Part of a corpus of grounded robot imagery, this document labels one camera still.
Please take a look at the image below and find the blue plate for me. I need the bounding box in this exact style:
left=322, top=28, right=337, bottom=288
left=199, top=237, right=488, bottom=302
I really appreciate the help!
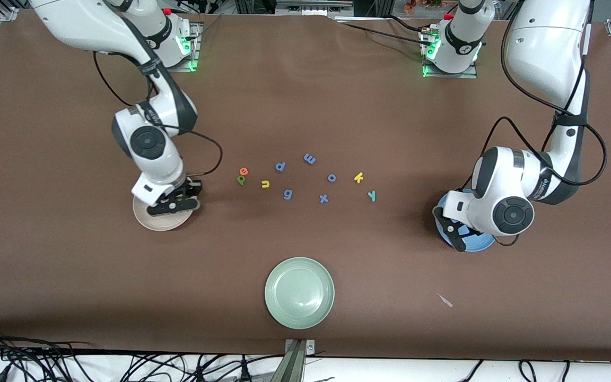
left=435, top=191, right=497, bottom=253

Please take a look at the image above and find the beige brown plate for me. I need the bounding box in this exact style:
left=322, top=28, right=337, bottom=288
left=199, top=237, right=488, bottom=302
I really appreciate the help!
left=132, top=196, right=198, bottom=232

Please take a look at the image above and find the brown table cover sheet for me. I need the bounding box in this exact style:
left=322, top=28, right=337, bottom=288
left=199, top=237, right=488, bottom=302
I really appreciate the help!
left=0, top=10, right=611, bottom=361

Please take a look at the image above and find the pale green plate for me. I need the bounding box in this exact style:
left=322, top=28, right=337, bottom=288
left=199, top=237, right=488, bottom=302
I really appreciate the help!
left=264, top=257, right=335, bottom=330

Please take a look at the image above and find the grey power strip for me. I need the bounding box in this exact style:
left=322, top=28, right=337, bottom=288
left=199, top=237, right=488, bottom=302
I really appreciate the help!
left=276, top=0, right=354, bottom=16

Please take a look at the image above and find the orange brown clutter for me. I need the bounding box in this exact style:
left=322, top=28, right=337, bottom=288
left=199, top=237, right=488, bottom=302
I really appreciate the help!
left=404, top=0, right=444, bottom=14

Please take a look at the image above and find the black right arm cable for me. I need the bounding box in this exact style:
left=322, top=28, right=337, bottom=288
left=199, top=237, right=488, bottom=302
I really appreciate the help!
left=92, top=50, right=223, bottom=178

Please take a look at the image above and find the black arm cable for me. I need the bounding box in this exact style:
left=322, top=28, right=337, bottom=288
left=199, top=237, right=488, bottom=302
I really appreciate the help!
left=92, top=50, right=223, bottom=178
left=483, top=0, right=607, bottom=247

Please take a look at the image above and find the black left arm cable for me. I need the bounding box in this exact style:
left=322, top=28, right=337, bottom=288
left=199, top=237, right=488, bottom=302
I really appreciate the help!
left=483, top=0, right=607, bottom=247

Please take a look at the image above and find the aluminium clamp bracket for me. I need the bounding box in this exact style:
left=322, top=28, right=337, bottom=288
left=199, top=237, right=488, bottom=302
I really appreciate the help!
left=283, top=338, right=317, bottom=382

